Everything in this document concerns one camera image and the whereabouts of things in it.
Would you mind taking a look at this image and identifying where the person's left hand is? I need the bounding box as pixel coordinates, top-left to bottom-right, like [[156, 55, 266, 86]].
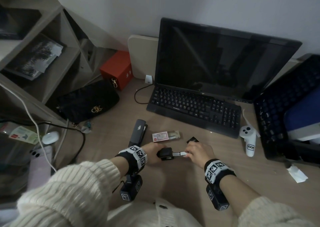
[[142, 142, 167, 166]]

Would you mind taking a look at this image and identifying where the person's right hand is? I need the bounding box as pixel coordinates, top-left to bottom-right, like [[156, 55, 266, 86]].
[[185, 141, 216, 170]]

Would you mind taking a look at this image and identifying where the small black stapler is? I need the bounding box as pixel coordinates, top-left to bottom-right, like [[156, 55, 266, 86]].
[[157, 147, 188, 162]]

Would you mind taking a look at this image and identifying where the red white staples box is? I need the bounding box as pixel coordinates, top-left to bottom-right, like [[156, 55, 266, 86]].
[[152, 130, 181, 143]]

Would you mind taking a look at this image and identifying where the grey top stapler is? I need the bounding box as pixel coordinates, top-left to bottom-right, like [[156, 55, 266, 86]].
[[128, 119, 148, 148]]

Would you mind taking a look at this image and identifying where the person's right forearm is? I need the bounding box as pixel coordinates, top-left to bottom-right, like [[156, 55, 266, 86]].
[[217, 175, 313, 227]]

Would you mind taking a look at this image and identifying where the person's left forearm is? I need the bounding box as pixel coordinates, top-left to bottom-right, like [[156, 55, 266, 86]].
[[10, 158, 130, 227]]

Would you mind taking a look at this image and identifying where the black keyboard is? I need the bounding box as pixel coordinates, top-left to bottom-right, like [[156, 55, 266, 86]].
[[146, 83, 242, 139]]

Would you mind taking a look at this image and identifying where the white handheld controller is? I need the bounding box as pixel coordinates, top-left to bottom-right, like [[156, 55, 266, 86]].
[[239, 109, 260, 158]]

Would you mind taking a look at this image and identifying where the cream knitted sweater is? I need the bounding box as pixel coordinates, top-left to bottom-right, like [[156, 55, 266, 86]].
[[107, 197, 200, 227]]

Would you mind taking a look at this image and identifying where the black perforated file basket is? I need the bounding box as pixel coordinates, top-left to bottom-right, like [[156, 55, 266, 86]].
[[253, 54, 320, 164]]

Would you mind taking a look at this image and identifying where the black handbag gold logo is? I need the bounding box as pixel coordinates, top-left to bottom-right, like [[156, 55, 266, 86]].
[[54, 80, 120, 125]]

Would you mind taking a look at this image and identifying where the black computer monitor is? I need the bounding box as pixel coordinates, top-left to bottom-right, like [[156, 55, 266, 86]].
[[155, 18, 303, 101]]

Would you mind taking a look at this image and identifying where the crumpled white paper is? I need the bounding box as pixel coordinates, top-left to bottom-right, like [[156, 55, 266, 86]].
[[286, 165, 308, 184]]

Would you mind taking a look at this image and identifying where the white computer mouse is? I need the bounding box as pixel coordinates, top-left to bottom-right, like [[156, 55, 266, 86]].
[[41, 131, 60, 145]]

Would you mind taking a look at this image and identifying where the white cardboard box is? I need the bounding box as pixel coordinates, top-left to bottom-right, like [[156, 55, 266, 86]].
[[287, 127, 320, 142]]

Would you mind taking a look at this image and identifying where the blue folder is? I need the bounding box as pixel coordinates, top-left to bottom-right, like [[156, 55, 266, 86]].
[[284, 85, 320, 135]]

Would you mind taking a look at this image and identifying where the pale smartphone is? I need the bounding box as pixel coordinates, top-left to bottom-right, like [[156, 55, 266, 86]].
[[27, 145, 54, 185]]

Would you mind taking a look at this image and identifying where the green white packet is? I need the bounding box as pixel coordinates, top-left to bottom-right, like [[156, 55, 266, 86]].
[[9, 126, 40, 145]]

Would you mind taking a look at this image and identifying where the beige shelf unit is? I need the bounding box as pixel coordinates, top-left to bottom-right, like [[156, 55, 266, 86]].
[[0, 0, 118, 125]]

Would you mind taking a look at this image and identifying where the black white picture booklet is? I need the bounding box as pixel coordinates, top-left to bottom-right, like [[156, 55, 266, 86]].
[[4, 33, 64, 81]]

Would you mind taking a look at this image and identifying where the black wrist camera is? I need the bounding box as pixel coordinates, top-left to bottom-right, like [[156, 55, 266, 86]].
[[206, 183, 230, 212], [119, 174, 143, 202]]

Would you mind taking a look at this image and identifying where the black camera cable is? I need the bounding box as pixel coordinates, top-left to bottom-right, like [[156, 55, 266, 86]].
[[112, 180, 125, 194]]

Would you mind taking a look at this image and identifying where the thin black keyboard cable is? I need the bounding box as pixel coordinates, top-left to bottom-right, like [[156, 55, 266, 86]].
[[134, 83, 154, 104]]

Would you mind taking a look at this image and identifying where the thick black cable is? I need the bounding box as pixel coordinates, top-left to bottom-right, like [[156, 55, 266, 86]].
[[0, 119, 86, 162]]

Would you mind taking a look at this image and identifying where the white cable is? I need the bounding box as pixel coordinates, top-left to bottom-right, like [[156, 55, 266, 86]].
[[0, 84, 57, 173]]

